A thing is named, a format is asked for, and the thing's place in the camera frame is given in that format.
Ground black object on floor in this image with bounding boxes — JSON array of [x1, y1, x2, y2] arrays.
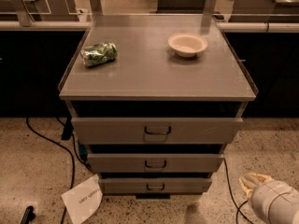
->
[[21, 205, 36, 224]]

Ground black cable left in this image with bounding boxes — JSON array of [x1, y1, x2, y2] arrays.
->
[[25, 116, 93, 224]]

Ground black cable right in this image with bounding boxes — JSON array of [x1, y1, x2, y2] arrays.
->
[[223, 158, 255, 224]]

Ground grey top drawer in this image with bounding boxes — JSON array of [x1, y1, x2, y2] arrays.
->
[[72, 118, 243, 145]]

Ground white paper sign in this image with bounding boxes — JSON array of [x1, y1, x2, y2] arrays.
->
[[62, 175, 103, 224]]

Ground white horizontal rail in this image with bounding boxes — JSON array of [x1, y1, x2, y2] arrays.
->
[[0, 21, 299, 34]]

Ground grey drawer cabinet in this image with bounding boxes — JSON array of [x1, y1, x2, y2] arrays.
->
[[57, 13, 259, 200]]

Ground grey bottom drawer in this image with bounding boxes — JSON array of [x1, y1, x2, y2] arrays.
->
[[99, 177, 212, 195]]

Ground grey drawer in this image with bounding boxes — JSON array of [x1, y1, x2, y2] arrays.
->
[[72, 118, 243, 145], [99, 177, 212, 195], [88, 153, 224, 173]]

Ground crushed green soda can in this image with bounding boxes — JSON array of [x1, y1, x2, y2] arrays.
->
[[80, 42, 118, 68]]

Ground white paper bowl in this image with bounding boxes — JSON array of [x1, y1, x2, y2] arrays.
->
[[168, 33, 207, 58]]

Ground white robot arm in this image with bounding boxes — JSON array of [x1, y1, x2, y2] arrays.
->
[[239, 173, 299, 224]]

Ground black cable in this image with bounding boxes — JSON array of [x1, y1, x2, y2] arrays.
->
[[223, 158, 255, 224], [25, 116, 93, 224]]

